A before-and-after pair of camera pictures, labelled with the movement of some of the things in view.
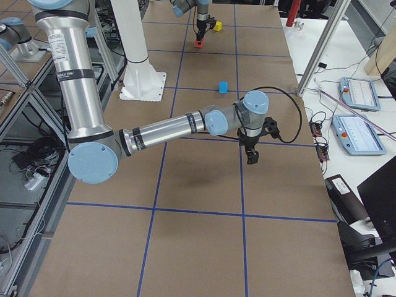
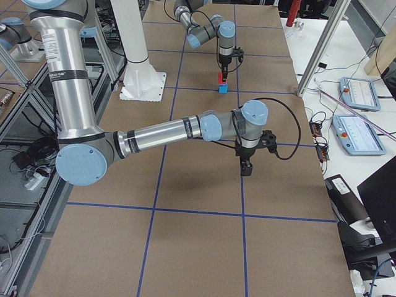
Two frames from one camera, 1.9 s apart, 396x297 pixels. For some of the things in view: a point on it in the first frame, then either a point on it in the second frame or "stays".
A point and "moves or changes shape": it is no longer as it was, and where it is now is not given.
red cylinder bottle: (295, 5) stays
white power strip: (36, 181) stays
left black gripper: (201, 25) -> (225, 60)
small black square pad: (322, 65) stays
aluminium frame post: (323, 46) stays
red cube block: (198, 46) moves or changes shape
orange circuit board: (315, 129) stays
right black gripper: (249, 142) -> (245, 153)
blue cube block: (223, 87) stays
